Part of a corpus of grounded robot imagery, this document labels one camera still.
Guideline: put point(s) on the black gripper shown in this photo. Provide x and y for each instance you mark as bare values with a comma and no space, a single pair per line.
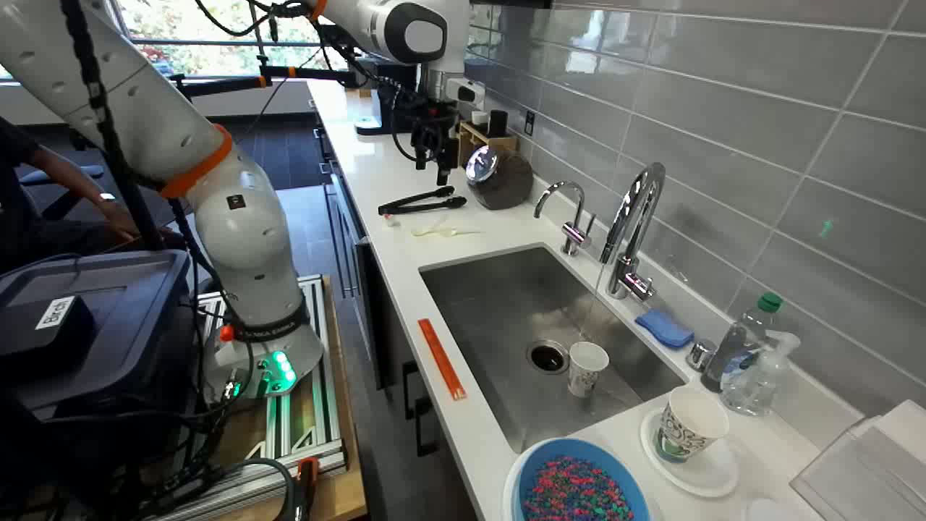
432,134

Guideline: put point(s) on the chrome tap faucet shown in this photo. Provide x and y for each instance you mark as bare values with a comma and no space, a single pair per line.
630,234

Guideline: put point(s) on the person forearm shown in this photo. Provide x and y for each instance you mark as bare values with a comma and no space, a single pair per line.
21,150

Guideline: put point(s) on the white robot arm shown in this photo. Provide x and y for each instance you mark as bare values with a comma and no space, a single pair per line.
70,56

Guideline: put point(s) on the small chrome side tap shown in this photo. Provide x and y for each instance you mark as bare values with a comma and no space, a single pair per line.
577,229

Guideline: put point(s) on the wooden knife block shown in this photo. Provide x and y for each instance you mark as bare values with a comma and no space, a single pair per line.
472,138

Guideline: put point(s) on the black kitchen tongs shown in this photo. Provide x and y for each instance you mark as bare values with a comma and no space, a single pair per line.
427,202

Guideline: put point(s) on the black coffee machine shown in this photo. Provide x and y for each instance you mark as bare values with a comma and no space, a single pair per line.
390,112

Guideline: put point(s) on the dark round kettle pot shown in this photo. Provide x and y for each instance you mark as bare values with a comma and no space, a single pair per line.
498,177

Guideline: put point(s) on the stainless steel sink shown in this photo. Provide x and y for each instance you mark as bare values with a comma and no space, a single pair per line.
517,318

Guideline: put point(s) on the orange strip on counter edge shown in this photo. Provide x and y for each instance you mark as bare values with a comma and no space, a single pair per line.
442,360

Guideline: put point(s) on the white paper cup in sink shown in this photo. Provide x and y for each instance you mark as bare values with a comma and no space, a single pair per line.
587,366

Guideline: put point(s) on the blue sponge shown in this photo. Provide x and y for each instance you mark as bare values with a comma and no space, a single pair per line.
668,332

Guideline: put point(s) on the blue bowl with beads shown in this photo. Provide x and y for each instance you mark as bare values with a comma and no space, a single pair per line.
572,480

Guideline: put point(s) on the patterned paper cup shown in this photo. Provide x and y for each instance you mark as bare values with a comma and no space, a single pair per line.
689,425

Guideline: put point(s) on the clear plastic water bottle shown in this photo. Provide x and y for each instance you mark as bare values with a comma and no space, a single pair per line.
741,339

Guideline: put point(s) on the dark plastic storage bin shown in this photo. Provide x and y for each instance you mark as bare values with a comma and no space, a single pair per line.
96,335

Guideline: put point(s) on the white saucer plate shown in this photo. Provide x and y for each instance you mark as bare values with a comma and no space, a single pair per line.
707,475

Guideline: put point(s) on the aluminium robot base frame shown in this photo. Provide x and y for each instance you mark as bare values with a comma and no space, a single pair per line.
276,412

